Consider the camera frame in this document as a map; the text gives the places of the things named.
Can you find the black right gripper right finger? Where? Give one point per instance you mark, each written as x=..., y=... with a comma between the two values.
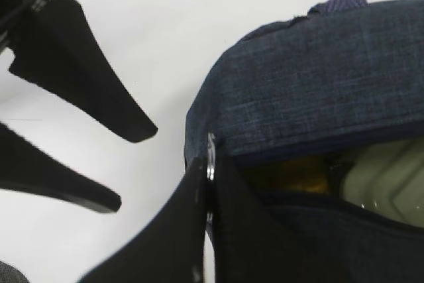
x=250, y=246

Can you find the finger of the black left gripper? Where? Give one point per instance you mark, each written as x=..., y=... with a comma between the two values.
x=56, y=50
x=25, y=168

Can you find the dark blue zippered lunch bag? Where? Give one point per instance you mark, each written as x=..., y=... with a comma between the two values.
x=290, y=99

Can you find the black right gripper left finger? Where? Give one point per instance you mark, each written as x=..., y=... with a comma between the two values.
x=170, y=248

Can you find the green lidded glass food container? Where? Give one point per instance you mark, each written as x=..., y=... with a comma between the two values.
x=387, y=179

